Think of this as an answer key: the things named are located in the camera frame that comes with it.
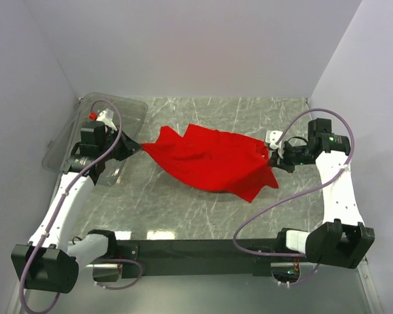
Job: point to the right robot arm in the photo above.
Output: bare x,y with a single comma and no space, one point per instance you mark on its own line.
342,239

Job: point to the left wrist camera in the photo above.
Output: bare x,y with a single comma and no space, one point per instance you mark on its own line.
106,116

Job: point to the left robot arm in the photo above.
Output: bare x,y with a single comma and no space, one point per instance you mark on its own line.
47,262

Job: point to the black base beam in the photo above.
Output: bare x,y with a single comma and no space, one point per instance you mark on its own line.
193,257

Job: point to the red t shirt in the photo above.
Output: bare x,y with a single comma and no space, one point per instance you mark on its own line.
213,160

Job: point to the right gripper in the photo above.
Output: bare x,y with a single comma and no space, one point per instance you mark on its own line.
283,163

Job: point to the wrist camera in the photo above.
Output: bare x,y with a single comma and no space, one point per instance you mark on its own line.
273,141
106,116

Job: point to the aluminium rail frame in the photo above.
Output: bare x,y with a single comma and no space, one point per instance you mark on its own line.
329,290

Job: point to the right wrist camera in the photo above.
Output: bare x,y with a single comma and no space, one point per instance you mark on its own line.
273,141

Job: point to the clear plastic bin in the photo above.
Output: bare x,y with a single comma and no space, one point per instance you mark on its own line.
82,140

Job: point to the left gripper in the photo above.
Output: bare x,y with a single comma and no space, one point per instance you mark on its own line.
130,146

